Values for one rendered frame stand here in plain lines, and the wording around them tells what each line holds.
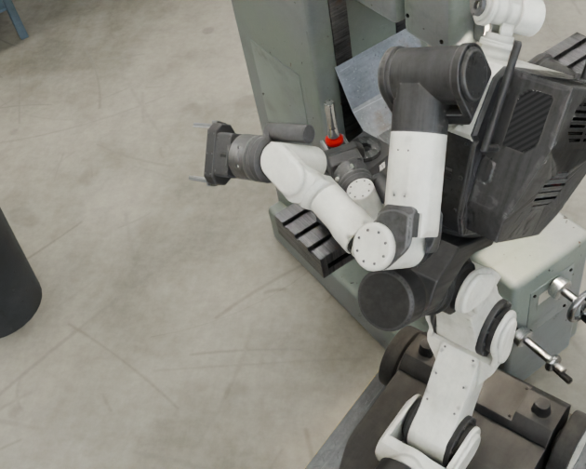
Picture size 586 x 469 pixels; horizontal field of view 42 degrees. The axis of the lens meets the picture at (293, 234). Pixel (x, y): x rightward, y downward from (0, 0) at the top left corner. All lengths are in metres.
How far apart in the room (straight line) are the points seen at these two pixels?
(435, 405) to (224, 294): 1.51
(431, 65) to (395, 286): 0.38
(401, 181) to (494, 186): 0.19
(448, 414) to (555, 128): 0.91
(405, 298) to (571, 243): 1.11
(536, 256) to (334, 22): 0.91
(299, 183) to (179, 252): 2.22
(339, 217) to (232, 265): 2.11
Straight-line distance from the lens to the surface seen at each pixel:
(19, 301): 3.44
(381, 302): 1.35
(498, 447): 2.17
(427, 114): 1.21
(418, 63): 1.22
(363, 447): 2.17
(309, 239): 2.12
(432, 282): 1.36
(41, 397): 3.27
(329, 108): 1.87
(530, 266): 2.30
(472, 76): 1.20
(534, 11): 1.44
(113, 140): 4.22
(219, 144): 1.49
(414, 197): 1.20
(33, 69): 5.04
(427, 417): 1.99
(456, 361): 1.91
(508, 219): 1.33
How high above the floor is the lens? 2.51
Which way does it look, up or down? 47 degrees down
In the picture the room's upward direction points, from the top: 13 degrees counter-clockwise
